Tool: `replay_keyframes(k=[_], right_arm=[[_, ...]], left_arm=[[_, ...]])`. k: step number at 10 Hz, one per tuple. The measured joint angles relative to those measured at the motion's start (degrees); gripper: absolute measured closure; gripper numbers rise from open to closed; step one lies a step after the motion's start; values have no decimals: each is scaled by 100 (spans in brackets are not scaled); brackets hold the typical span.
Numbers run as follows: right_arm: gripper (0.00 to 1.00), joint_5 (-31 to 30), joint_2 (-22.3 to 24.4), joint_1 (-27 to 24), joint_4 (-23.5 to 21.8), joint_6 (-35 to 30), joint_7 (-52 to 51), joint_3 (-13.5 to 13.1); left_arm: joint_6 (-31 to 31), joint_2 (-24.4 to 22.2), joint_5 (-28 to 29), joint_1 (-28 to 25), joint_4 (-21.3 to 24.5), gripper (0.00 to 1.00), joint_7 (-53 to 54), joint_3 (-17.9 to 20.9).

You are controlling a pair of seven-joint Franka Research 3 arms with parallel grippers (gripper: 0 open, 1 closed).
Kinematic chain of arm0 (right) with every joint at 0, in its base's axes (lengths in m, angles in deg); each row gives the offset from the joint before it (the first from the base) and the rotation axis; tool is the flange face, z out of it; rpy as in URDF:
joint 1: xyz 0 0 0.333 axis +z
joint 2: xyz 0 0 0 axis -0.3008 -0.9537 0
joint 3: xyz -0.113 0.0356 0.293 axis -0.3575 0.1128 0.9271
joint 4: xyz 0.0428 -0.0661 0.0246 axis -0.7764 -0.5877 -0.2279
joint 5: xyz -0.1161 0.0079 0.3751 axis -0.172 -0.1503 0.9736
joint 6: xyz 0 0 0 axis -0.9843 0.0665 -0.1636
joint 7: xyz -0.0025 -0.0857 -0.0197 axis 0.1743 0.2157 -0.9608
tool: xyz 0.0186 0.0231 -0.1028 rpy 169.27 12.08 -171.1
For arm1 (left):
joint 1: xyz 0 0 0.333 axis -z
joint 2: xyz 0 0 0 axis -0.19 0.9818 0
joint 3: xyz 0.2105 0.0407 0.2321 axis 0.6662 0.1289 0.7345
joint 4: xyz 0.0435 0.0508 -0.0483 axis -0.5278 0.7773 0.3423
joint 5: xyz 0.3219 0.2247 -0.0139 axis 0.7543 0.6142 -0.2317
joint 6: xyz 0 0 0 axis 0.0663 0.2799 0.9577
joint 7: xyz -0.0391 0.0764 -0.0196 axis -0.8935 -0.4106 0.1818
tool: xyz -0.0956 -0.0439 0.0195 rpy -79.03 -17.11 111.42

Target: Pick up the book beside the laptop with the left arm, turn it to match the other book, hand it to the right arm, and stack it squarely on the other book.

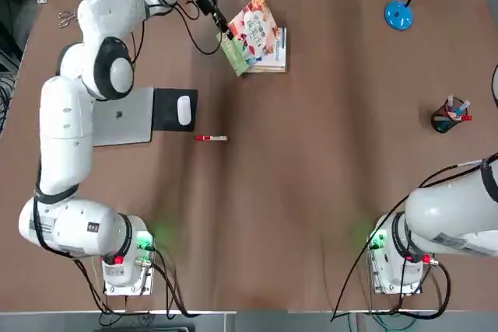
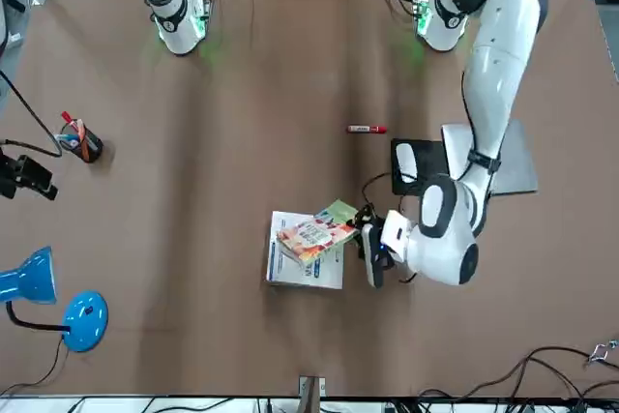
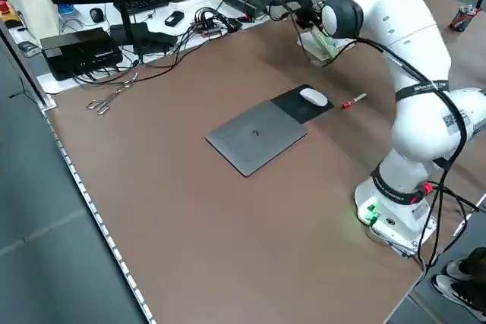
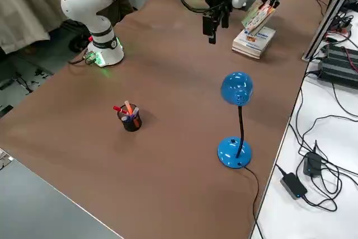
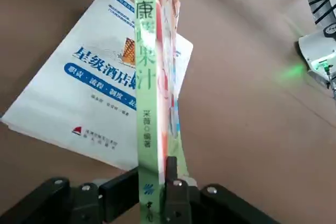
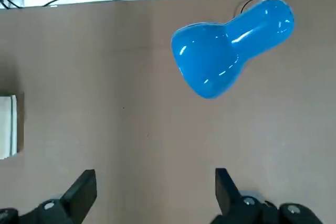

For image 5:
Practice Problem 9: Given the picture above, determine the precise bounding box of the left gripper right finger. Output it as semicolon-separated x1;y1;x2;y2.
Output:
164;155;280;224

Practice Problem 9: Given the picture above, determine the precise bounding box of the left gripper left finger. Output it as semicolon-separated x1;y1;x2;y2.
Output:
0;167;140;224

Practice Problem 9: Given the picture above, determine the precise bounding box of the green juice recipe book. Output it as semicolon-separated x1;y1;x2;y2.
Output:
132;0;191;224

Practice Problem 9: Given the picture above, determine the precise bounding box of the thick white blue book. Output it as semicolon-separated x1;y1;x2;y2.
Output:
0;0;194;171

